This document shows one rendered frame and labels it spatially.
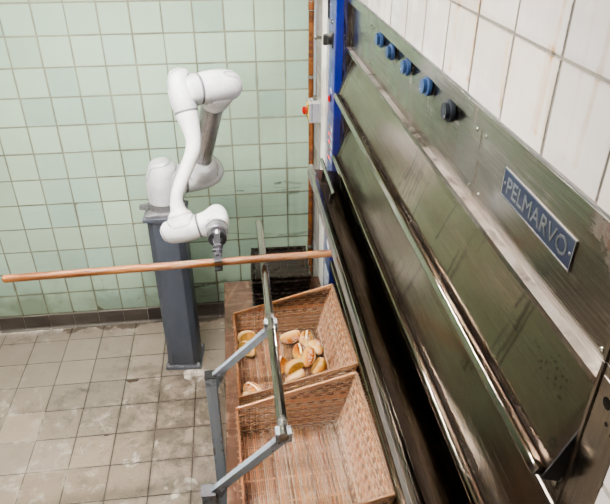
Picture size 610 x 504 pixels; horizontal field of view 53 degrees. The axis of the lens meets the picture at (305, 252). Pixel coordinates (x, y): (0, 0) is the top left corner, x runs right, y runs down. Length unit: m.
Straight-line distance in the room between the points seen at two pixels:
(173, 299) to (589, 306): 2.72
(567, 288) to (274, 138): 2.69
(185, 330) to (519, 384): 2.65
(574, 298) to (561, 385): 0.14
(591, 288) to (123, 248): 3.21
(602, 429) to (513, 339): 0.25
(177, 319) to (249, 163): 0.97
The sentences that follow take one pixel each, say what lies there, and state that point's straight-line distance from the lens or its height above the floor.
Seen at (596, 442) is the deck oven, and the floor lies 1.82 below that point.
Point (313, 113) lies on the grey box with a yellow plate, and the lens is 3.07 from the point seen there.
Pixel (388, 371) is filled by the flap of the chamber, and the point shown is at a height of 1.41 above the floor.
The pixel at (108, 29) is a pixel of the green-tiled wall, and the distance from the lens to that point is 3.34.
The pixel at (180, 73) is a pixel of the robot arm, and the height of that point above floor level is 1.77.
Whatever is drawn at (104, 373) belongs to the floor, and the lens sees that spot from 3.77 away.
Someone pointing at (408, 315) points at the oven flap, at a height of 1.48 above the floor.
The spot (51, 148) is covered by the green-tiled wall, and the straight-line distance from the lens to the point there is 3.60.
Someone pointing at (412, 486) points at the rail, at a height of 1.44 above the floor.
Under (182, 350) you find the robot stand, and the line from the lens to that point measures 3.60.
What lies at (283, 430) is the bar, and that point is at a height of 1.18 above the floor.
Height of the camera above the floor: 2.45
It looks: 32 degrees down
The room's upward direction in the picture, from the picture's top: straight up
